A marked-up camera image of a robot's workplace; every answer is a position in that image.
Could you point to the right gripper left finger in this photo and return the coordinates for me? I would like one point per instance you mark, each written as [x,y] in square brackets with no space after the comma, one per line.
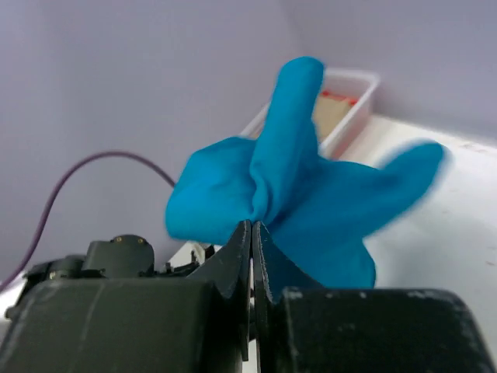
[229,270]

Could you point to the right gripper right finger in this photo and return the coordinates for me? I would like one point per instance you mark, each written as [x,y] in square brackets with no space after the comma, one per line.
[273,271]

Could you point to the blue t shirt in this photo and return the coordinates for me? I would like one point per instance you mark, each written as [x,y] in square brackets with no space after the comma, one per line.
[317,211]

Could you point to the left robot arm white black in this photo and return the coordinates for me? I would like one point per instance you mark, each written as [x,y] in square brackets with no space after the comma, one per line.
[125,256]

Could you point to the white plastic basket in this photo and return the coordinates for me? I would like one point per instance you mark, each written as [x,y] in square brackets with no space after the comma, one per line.
[359,88]

